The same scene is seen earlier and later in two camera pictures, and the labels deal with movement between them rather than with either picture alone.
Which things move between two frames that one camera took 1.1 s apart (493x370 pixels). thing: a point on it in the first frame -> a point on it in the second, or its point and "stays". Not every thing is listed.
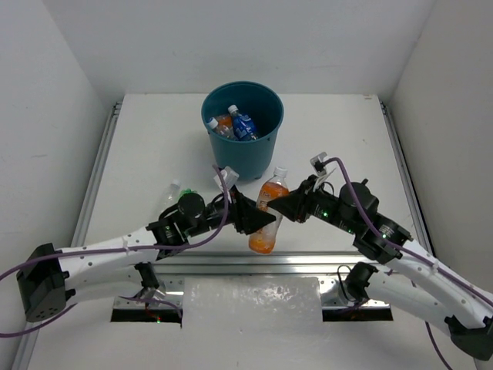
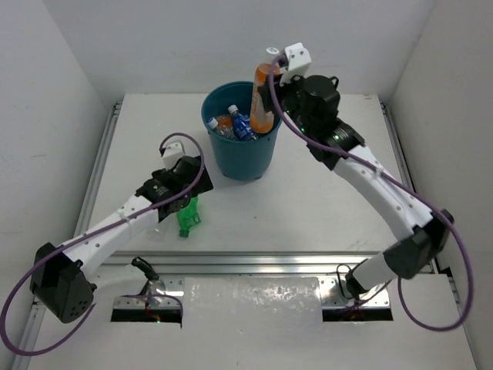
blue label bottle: x=244 y=128 stays
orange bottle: x=264 y=240 -> x=261 y=121
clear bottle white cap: x=225 y=131 stays
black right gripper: x=295 y=205 -> x=266 y=92
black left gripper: x=239 y=214 -> x=198 y=184
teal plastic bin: x=249 y=159 stays
